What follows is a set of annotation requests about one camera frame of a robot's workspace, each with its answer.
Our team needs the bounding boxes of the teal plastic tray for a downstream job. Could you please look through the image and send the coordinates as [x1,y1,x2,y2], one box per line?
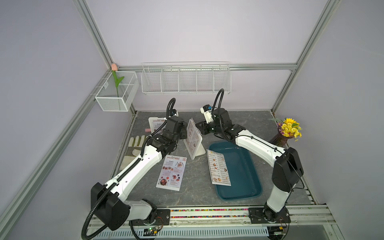
[209,142,263,201]

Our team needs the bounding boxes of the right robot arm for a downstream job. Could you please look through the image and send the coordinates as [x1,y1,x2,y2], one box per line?
[196,89,304,223]

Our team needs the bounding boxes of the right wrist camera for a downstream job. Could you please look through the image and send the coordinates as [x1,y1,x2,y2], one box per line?
[200,105,214,124]

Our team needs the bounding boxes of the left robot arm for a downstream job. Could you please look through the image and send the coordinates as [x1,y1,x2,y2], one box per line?
[81,98,188,240]

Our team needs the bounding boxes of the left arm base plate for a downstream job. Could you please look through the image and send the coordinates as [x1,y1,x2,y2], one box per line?
[133,209,171,226]

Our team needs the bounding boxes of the white wire wall shelf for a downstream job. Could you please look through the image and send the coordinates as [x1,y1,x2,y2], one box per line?
[141,62,232,95]

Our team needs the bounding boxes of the white menu holder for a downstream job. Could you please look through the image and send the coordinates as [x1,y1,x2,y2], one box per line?
[148,117,166,133]
[184,118,206,160]

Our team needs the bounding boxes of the white green work glove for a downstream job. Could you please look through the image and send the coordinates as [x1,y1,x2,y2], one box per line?
[119,135,147,171]

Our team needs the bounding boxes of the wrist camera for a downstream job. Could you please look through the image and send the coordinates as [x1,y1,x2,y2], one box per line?
[169,109,179,117]
[200,105,214,124]

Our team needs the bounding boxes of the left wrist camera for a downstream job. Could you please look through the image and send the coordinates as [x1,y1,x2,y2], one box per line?
[169,109,179,117]

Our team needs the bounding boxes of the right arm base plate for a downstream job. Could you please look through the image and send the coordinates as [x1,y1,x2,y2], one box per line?
[249,206,291,224]

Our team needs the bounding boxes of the yellow flower bouquet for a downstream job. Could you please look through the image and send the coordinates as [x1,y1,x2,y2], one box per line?
[271,118,302,141]

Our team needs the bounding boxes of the red special menu sheet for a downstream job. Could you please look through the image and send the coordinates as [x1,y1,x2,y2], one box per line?
[156,155,187,191]

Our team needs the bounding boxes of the pink artificial tulip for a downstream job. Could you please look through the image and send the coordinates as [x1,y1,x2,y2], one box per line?
[111,63,125,98]

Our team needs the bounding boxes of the white mesh wall basket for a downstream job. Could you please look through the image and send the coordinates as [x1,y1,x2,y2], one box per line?
[95,71,140,112]

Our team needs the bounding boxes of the dark purple vase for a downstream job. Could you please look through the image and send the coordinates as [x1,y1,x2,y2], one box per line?
[269,132,290,147]

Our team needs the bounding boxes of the white ventilation grille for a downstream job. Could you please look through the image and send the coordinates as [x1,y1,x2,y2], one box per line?
[95,226,269,240]

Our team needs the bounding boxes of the dim sum menu sheet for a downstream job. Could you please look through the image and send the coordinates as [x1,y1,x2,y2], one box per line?
[207,150,231,187]
[186,118,202,153]

